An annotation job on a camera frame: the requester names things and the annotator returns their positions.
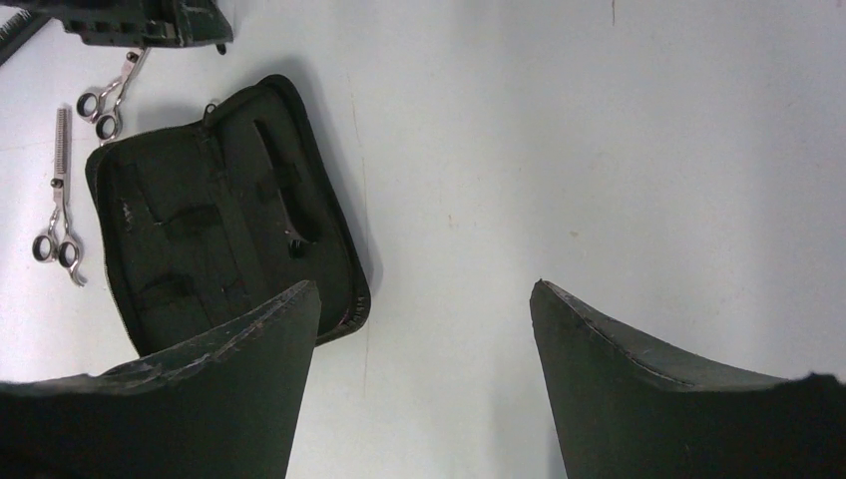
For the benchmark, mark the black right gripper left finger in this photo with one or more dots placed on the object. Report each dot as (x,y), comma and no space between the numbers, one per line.
(223,404)

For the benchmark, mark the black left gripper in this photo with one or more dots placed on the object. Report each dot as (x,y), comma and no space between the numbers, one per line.
(137,23)

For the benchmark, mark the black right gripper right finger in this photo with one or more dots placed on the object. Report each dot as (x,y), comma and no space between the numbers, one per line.
(627,404)

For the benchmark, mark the silver hair scissors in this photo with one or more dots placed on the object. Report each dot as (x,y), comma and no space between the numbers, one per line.
(100,107)

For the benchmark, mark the black hair comb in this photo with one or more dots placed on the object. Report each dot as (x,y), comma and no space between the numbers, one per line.
(18,30)

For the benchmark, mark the black zippered tool case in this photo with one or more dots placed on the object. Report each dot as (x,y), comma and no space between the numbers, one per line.
(204,222)

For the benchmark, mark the silver thinning shears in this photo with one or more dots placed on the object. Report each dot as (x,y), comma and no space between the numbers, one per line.
(57,242)

